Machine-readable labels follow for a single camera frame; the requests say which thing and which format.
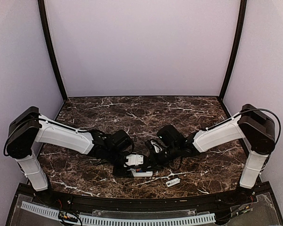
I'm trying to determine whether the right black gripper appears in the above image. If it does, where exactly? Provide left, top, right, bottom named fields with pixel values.
left=145, top=144, right=180, bottom=171

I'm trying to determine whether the white remote control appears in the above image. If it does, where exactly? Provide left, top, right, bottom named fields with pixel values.
left=131, top=169, right=153, bottom=178

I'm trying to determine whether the white battery cover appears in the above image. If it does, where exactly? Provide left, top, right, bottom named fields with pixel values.
left=166, top=178, right=180, bottom=187

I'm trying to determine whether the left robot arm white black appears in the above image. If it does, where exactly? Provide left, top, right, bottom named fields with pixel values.
left=3, top=106, right=138, bottom=205

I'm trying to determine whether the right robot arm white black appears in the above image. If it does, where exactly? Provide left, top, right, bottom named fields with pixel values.
left=145, top=104, right=281, bottom=204

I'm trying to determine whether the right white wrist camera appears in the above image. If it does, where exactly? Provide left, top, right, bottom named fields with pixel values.
left=145, top=139, right=164, bottom=153

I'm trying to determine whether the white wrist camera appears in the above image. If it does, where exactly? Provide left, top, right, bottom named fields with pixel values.
left=145, top=139, right=164, bottom=153
left=124, top=154, right=144, bottom=168

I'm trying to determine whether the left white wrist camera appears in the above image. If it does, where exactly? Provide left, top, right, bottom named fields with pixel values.
left=124, top=154, right=144, bottom=168

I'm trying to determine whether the white slotted cable duct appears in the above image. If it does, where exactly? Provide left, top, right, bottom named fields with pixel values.
left=21, top=201, right=216, bottom=226

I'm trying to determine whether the black front rail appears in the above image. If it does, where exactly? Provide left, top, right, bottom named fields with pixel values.
left=16, top=183, right=272, bottom=214

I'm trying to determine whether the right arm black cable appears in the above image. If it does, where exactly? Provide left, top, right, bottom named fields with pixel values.
left=235, top=108, right=282, bottom=146

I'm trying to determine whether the right black frame post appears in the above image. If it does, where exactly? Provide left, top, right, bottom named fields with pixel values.
left=218, top=0, right=247, bottom=102

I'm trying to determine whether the black frame post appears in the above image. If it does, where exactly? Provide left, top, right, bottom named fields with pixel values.
left=37, top=0, right=68, bottom=102
left=218, top=0, right=247, bottom=102

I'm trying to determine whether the left black frame post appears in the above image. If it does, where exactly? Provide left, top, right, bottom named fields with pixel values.
left=37, top=0, right=68, bottom=102

